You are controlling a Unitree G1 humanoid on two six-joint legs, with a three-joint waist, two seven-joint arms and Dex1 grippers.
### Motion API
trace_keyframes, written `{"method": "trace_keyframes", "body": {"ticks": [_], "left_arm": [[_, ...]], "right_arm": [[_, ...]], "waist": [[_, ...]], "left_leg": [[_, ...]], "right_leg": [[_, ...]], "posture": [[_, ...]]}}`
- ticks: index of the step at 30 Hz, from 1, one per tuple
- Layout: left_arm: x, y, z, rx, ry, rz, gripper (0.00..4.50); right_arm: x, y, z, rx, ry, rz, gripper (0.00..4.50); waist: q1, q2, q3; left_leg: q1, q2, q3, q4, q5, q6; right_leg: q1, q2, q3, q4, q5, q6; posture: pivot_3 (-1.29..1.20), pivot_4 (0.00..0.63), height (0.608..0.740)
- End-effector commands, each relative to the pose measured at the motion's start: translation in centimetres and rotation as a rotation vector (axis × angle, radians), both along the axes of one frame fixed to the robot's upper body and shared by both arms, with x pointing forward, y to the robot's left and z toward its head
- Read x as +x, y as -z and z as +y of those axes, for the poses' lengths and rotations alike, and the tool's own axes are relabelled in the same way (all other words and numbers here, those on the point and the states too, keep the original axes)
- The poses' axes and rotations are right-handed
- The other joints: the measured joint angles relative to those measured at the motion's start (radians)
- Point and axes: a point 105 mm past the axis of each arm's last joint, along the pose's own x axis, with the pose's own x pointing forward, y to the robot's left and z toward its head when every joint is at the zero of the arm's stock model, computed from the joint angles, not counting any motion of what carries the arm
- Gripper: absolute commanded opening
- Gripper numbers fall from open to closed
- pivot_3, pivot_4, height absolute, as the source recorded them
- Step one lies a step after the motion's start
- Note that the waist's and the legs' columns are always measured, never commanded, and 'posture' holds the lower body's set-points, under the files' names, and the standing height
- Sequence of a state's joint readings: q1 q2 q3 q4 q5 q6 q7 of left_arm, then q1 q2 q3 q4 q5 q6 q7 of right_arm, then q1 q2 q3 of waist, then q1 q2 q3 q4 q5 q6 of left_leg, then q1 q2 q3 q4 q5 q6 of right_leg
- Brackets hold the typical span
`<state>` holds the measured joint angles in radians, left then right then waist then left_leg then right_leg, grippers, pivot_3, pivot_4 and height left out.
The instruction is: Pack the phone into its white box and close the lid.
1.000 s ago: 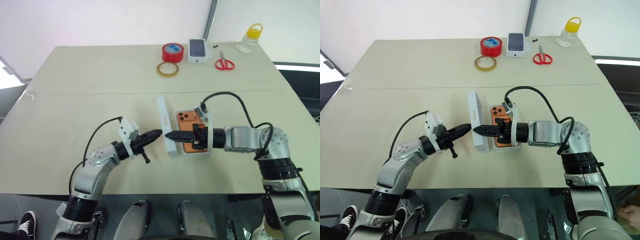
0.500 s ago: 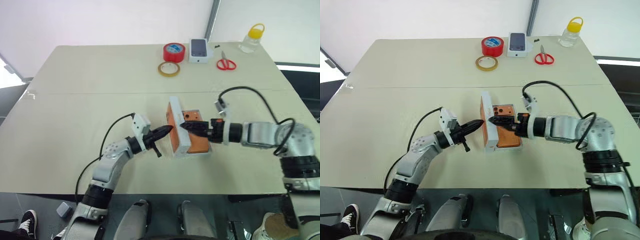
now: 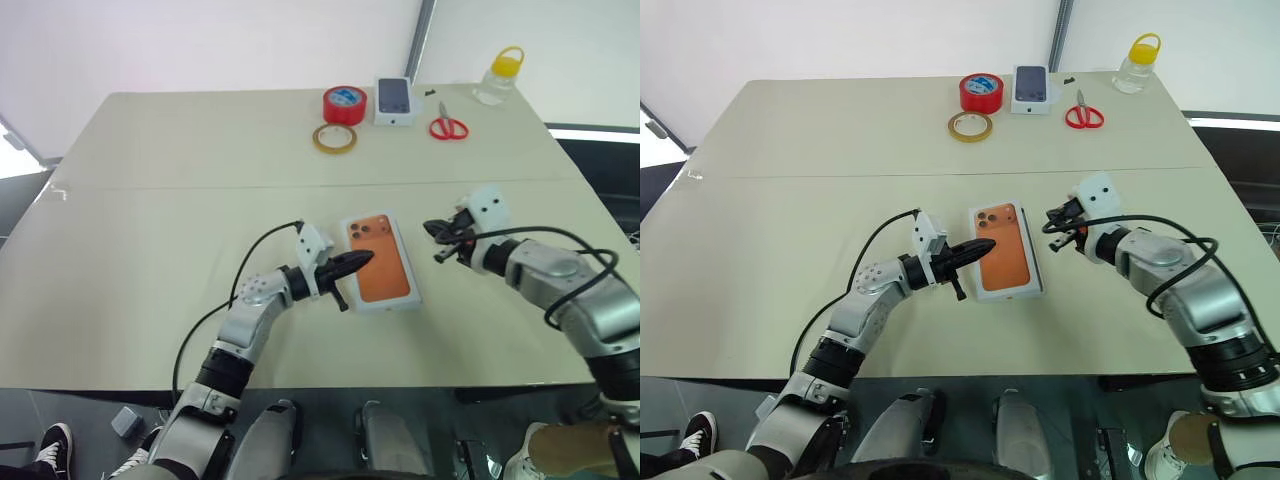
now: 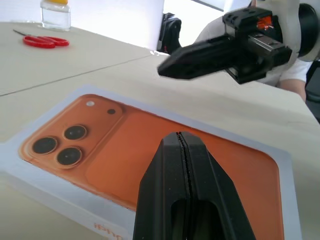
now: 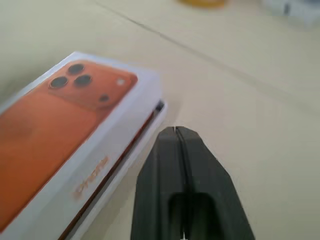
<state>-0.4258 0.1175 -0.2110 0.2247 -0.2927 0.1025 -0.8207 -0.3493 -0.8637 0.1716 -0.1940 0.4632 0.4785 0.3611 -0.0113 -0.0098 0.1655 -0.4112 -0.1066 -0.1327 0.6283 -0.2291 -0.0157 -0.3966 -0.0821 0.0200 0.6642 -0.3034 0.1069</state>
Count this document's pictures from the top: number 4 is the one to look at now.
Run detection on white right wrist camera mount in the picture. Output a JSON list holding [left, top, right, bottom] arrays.
[[251, 0, 320, 63]]

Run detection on clear jar with yellow lid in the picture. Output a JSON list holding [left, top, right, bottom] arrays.
[[40, 0, 72, 32]]

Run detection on black chair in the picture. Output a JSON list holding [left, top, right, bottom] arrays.
[[304, 59, 320, 125]]

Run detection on person in white shirt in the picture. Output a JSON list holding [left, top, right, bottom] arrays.
[[194, 0, 315, 88]]

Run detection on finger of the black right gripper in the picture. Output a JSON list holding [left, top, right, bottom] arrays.
[[171, 36, 240, 63], [157, 49, 241, 81]]

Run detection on black backpack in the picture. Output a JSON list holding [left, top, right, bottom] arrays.
[[155, 11, 183, 55]]

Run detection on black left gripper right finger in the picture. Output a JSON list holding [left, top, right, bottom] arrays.
[[178, 131, 258, 240]]

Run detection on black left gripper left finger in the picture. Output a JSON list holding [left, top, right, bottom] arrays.
[[132, 132, 194, 240]]

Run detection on red handled scissors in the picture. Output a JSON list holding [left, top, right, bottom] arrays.
[[12, 28, 71, 49]]

